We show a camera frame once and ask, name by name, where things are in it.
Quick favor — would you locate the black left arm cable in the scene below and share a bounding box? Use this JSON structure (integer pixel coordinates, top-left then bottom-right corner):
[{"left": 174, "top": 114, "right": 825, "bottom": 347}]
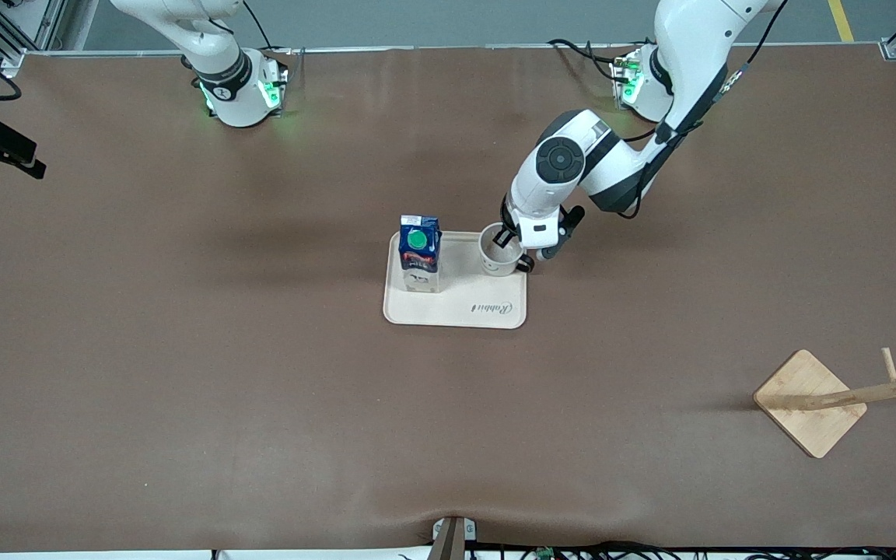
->
[{"left": 615, "top": 0, "right": 789, "bottom": 220}]

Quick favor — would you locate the white smiley cup black handle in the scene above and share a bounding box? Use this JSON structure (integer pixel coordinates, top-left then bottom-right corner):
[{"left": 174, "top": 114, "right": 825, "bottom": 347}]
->
[{"left": 478, "top": 222, "right": 536, "bottom": 278}]

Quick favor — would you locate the black right base cable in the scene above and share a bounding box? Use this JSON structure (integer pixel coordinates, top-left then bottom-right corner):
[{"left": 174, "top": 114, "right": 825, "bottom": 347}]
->
[{"left": 242, "top": 0, "right": 293, "bottom": 55}]

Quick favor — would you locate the black left base cable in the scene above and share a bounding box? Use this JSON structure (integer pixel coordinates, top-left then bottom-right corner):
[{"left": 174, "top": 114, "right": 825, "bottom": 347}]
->
[{"left": 548, "top": 37, "right": 621, "bottom": 82}]

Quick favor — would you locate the black base cable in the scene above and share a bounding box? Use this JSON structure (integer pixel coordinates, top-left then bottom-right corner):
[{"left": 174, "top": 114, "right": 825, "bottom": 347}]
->
[
  {"left": 548, "top": 37, "right": 621, "bottom": 82},
  {"left": 242, "top": 0, "right": 293, "bottom": 55}
]

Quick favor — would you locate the grey metal camera bracket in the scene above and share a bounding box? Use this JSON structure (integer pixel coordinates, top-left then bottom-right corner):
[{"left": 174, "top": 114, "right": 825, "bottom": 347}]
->
[{"left": 431, "top": 516, "right": 478, "bottom": 560}]

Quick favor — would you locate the wooden cup rack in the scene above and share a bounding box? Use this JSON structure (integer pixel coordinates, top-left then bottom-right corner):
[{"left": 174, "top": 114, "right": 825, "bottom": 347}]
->
[{"left": 753, "top": 347, "right": 896, "bottom": 460}]

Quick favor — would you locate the cream rabbit print tray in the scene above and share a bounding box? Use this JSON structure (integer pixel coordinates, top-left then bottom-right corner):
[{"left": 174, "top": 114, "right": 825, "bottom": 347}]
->
[{"left": 383, "top": 230, "right": 528, "bottom": 330}]

